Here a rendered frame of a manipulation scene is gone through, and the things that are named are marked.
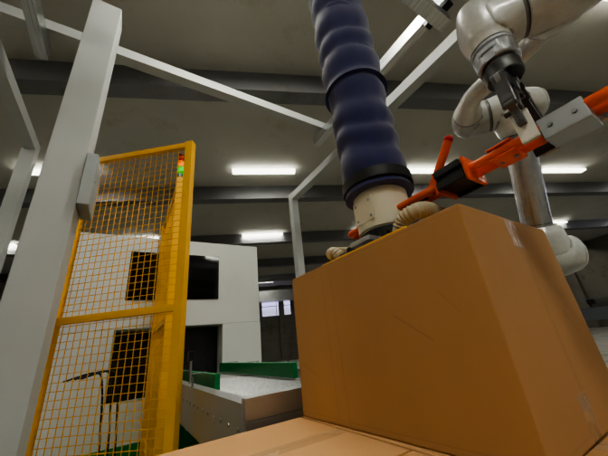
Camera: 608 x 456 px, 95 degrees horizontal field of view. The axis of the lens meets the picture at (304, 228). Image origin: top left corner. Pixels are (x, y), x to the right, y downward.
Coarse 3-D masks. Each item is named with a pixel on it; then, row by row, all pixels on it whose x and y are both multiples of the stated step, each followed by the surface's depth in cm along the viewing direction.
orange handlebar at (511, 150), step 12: (588, 96) 48; (600, 96) 47; (600, 108) 49; (540, 132) 53; (504, 144) 58; (516, 144) 56; (528, 144) 58; (540, 144) 57; (492, 156) 60; (504, 156) 58; (516, 156) 58; (480, 168) 66; (492, 168) 64; (420, 192) 74; (432, 192) 72; (408, 204) 78
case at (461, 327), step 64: (384, 256) 63; (448, 256) 50; (512, 256) 54; (320, 320) 79; (384, 320) 61; (448, 320) 49; (512, 320) 45; (576, 320) 60; (320, 384) 76; (384, 384) 59; (448, 384) 48; (512, 384) 40; (576, 384) 48; (448, 448) 46; (512, 448) 39; (576, 448) 41
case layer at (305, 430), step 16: (304, 416) 80; (256, 432) 70; (272, 432) 69; (288, 432) 67; (304, 432) 66; (320, 432) 65; (336, 432) 63; (352, 432) 62; (192, 448) 64; (208, 448) 63; (224, 448) 61; (240, 448) 60; (256, 448) 59; (272, 448) 58; (288, 448) 57; (304, 448) 56; (320, 448) 55; (336, 448) 54; (352, 448) 54; (368, 448) 53; (384, 448) 52; (400, 448) 51; (416, 448) 50; (592, 448) 44
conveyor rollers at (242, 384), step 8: (224, 376) 236; (232, 376) 231; (240, 376) 218; (248, 376) 212; (256, 376) 207; (264, 376) 201; (272, 376) 195; (224, 384) 179; (232, 384) 180; (240, 384) 175; (248, 384) 169; (256, 384) 163; (264, 384) 158; (272, 384) 159; (280, 384) 153; (288, 384) 147; (296, 384) 148; (232, 392) 140; (240, 392) 141; (248, 392) 135; (256, 392) 136; (264, 392) 130
